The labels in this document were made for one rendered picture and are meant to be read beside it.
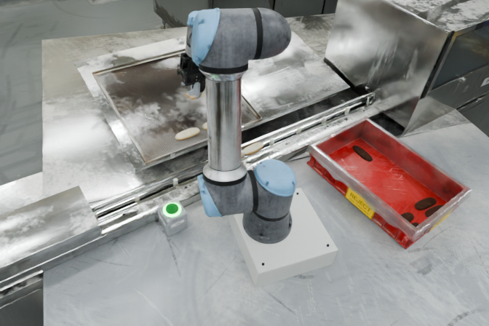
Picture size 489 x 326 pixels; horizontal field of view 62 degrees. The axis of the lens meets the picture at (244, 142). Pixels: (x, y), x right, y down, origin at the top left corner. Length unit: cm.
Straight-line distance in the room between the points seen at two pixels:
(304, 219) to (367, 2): 95
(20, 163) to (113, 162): 140
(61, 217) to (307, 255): 72
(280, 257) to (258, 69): 95
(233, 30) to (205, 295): 73
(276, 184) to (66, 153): 87
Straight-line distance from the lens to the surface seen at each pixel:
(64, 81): 203
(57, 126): 178
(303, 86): 185
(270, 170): 110
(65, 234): 127
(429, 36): 167
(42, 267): 132
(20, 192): 156
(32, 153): 295
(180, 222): 130
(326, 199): 148
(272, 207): 112
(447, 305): 140
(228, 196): 105
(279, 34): 94
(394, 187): 161
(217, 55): 91
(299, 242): 125
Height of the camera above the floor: 191
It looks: 42 degrees down
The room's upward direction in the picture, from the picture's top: 6 degrees clockwise
